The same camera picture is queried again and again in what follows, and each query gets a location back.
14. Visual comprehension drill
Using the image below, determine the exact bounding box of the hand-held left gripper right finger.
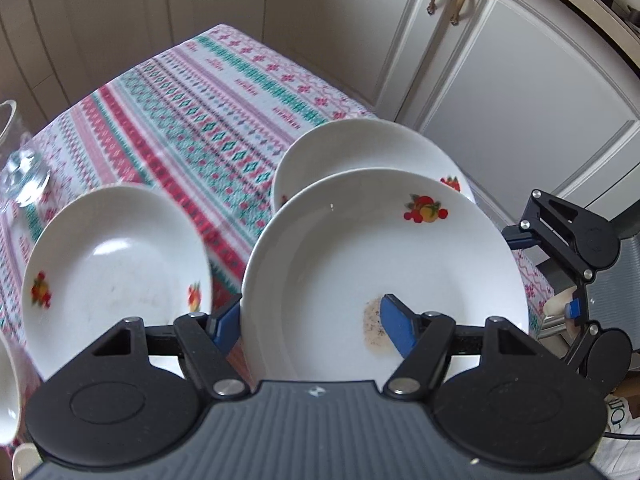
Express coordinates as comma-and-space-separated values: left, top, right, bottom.
380, 293, 533, 399

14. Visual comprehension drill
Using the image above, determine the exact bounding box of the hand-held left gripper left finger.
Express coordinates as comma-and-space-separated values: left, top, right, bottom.
91, 294, 251, 401

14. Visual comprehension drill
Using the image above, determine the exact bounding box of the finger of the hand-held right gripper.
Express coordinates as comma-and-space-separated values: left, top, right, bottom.
563, 280, 601, 364
501, 189, 597, 281

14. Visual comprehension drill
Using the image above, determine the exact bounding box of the white plate with fruit print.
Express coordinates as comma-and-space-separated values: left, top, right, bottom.
21, 185, 213, 382
241, 169, 531, 386
270, 119, 476, 216

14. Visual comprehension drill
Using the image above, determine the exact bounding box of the white printed cloth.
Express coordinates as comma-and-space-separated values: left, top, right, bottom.
601, 390, 640, 480

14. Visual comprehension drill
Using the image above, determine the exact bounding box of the patterned red green tablecloth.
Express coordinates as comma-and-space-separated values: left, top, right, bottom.
0, 22, 556, 386

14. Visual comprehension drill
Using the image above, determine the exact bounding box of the beige kitchen countertop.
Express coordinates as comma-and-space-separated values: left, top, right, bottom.
542, 0, 640, 75

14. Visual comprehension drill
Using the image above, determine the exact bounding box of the clear glass mug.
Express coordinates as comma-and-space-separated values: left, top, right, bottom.
0, 100, 51, 207

